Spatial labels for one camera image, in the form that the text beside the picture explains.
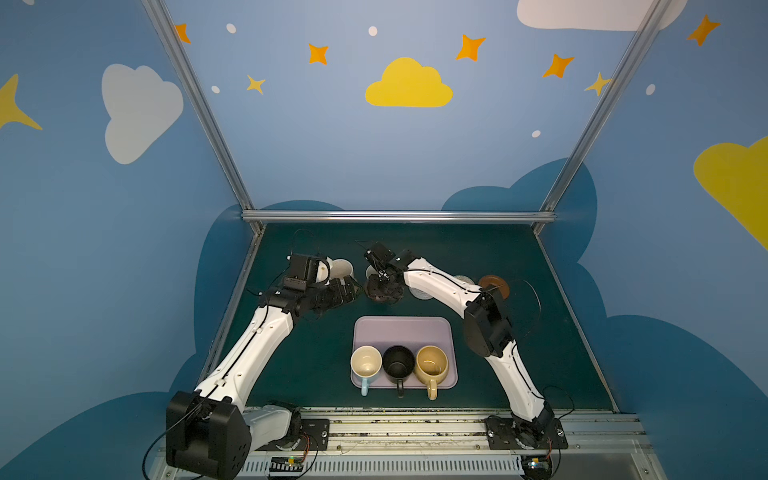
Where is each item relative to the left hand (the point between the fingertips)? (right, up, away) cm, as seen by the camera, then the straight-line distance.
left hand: (349, 291), depth 81 cm
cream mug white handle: (-6, +6, +19) cm, 20 cm away
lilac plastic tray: (+9, -14, +10) cm, 19 cm away
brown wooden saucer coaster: (+45, +1, +20) cm, 50 cm away
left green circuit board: (-15, -43, -8) cm, 46 cm away
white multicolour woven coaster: (+38, +2, +25) cm, 46 cm away
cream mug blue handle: (+4, -21, +4) cm, 22 cm away
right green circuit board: (+48, -43, -8) cm, 65 cm away
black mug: (+14, -20, +2) cm, 24 cm away
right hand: (+7, -2, +13) cm, 15 cm away
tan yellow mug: (+23, -23, +5) cm, 33 cm away
